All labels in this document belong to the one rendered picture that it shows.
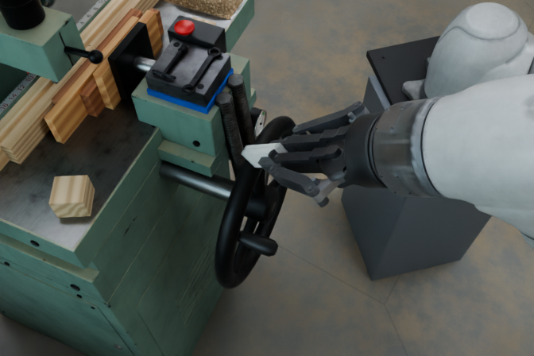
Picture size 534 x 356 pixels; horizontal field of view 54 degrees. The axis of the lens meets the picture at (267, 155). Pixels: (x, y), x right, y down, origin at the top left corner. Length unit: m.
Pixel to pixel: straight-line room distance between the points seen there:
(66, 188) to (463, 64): 0.75
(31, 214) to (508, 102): 0.63
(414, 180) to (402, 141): 0.03
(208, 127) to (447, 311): 1.13
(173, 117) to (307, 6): 1.74
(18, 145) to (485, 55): 0.82
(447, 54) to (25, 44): 0.76
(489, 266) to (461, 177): 1.40
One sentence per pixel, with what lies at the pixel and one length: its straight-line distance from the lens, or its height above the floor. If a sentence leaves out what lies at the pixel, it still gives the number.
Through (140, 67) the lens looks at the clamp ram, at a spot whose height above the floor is 0.95.
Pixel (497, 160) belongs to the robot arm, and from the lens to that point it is 0.41.
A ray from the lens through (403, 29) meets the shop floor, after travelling 2.42.
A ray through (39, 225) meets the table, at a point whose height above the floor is 0.90.
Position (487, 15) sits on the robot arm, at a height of 0.89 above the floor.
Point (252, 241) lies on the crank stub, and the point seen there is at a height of 0.88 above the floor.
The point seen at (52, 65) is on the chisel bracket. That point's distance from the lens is 0.78.
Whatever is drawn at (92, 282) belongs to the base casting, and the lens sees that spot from 0.85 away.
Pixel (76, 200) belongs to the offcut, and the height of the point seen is 0.94.
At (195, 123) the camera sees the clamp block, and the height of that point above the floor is 0.94.
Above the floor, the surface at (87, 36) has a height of 0.95.
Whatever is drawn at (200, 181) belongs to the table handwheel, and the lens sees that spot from 0.86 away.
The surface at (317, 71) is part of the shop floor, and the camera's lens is 2.18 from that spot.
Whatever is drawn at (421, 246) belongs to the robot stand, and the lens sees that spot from 1.57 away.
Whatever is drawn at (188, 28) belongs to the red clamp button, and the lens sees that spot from 0.80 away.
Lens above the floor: 1.54
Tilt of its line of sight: 55 degrees down
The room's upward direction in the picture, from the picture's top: straight up
